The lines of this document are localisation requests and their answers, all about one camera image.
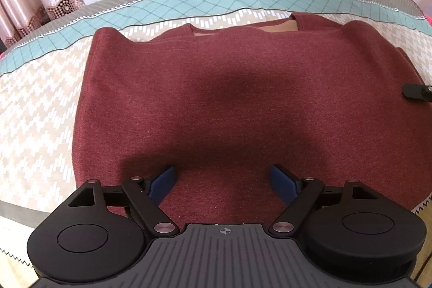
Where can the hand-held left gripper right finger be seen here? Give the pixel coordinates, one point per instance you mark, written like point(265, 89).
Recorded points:
point(283, 185)

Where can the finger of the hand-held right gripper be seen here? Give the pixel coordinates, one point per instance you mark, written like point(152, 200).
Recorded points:
point(418, 92)

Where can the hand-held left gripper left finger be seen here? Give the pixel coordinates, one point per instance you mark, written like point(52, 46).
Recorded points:
point(162, 185)

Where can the maroon sweater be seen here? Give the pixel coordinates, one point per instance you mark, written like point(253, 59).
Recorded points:
point(236, 99)

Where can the pink bed sheet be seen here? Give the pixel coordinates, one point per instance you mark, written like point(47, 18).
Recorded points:
point(429, 19)

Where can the patterned quilt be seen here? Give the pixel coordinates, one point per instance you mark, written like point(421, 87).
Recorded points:
point(40, 112)

